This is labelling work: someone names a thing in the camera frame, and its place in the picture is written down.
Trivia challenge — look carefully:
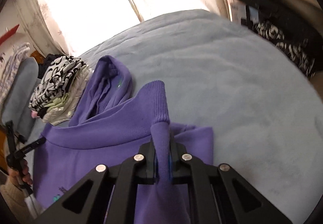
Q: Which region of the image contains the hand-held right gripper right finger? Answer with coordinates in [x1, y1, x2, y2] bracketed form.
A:
[167, 132, 293, 224]

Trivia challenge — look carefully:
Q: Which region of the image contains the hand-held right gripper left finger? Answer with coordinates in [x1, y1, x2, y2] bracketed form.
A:
[31, 137, 158, 224]

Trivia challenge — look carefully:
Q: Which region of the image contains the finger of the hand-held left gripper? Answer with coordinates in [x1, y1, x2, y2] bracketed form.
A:
[14, 137, 46, 160]
[5, 120, 15, 157]

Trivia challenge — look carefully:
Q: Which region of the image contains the purple zip hoodie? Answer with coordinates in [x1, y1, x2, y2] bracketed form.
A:
[33, 55, 215, 224]

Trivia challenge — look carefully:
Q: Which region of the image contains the person's left forearm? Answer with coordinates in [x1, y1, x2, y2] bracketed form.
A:
[0, 175, 34, 224]

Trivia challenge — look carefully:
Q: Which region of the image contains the person's left hand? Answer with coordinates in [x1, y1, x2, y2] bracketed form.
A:
[10, 160, 33, 185]

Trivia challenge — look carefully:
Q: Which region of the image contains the cream folded garment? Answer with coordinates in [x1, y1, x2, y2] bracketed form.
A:
[42, 98, 81, 125]

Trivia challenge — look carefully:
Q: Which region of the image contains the light green folded garment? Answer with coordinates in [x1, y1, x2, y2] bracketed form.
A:
[48, 99, 68, 111]

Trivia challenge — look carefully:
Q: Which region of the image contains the grey pillow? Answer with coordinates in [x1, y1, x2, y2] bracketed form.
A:
[0, 58, 39, 139]

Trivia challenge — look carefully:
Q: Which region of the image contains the black white printed folded garment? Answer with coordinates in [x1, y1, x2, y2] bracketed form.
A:
[29, 55, 87, 111]

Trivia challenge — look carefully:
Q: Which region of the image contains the floral purple quilt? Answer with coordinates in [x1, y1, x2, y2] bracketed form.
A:
[0, 42, 31, 103]

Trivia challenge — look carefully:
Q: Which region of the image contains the dark cloth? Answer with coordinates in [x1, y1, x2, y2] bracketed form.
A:
[38, 54, 63, 79]

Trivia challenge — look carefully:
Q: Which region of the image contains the light blue bed blanket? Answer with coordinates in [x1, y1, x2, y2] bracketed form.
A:
[25, 9, 323, 224]

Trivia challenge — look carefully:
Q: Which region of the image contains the black white patterned cloth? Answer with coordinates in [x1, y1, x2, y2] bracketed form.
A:
[254, 21, 316, 77]

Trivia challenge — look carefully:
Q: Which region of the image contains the white box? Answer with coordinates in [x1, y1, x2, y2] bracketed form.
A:
[230, 3, 246, 23]

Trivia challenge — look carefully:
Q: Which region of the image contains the black bag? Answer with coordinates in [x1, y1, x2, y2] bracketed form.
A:
[232, 0, 323, 78]

